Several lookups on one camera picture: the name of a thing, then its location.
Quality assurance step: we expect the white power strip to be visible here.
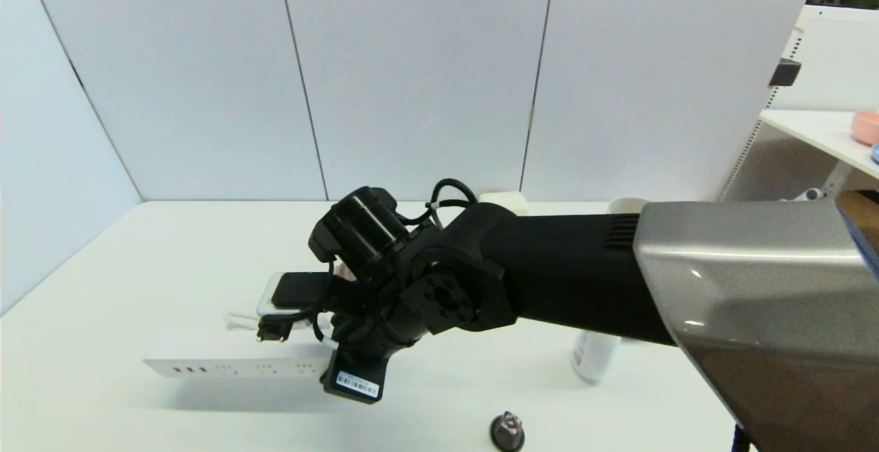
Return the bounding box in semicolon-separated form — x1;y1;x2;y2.
143;356;332;378

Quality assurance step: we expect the white spray bottle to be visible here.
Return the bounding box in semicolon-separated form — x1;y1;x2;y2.
571;332;622;383

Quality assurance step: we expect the black camera cable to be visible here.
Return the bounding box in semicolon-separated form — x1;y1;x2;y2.
258;311;337;350

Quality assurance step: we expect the black panel clip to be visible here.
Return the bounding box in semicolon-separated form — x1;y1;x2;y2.
769;58;803;87

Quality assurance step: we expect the cream soap bar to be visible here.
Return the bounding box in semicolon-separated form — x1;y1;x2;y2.
479;191;528;216

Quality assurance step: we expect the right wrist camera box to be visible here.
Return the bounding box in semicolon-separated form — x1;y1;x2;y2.
258;271;330;317

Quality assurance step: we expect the black round stopper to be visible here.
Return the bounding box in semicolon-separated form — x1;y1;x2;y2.
489;411;526;452

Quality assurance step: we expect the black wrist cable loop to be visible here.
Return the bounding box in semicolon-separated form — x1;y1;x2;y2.
405;179;478;227

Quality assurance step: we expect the white desk leg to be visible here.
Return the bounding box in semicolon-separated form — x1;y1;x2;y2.
821;163;852;199

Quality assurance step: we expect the pink bowl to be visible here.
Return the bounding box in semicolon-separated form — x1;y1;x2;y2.
852;111;879;146

